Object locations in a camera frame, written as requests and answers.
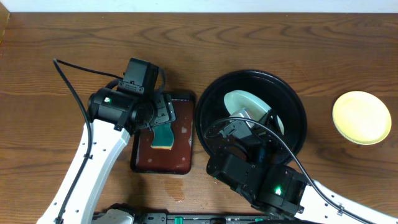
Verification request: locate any green yellow sponge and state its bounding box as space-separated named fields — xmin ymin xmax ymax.
xmin=150 ymin=123 xmax=175 ymax=150

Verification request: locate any pale green plate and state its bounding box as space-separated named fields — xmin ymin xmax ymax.
xmin=334 ymin=123 xmax=359 ymax=144
xmin=224 ymin=90 xmax=271 ymax=121

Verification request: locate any yellow plate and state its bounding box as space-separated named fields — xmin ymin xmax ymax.
xmin=331 ymin=91 xmax=392 ymax=145

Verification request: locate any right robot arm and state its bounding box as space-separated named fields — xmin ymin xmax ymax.
xmin=201 ymin=116 xmax=397 ymax=223

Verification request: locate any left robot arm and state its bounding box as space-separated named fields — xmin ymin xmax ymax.
xmin=38 ymin=58 xmax=176 ymax=224

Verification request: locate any black round tray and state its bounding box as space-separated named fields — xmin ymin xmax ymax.
xmin=195 ymin=70 xmax=307 ymax=164

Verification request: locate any black rectangular sponge tray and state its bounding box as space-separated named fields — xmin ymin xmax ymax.
xmin=130 ymin=91 xmax=195 ymax=175

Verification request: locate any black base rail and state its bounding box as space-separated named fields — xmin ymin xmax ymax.
xmin=91 ymin=203 xmax=274 ymax=224

